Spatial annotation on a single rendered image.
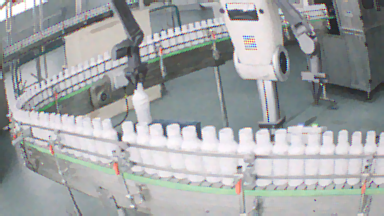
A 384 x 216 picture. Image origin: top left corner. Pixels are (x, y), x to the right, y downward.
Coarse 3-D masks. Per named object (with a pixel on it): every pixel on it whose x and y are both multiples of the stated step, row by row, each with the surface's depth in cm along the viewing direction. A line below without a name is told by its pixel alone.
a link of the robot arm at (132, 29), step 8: (112, 0) 172; (120, 0) 175; (120, 8) 179; (128, 8) 182; (120, 16) 183; (128, 16) 185; (128, 24) 189; (136, 24) 192; (128, 32) 192; (136, 32) 195
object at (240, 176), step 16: (48, 144) 179; (112, 160) 155; (128, 160) 160; (368, 160) 106; (64, 176) 186; (240, 176) 128; (368, 176) 102; (128, 192) 159; (240, 192) 129; (240, 208) 132; (368, 208) 110
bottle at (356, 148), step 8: (352, 136) 113; (360, 136) 111; (352, 144) 113; (360, 144) 112; (352, 152) 112; (360, 152) 111; (352, 160) 113; (360, 160) 112; (352, 168) 113; (360, 168) 113; (352, 184) 115
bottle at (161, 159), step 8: (152, 128) 153; (160, 128) 153; (152, 136) 153; (160, 136) 153; (152, 144) 153; (160, 144) 152; (152, 152) 155; (160, 152) 153; (160, 160) 154; (168, 160) 155; (160, 176) 156; (168, 176) 156
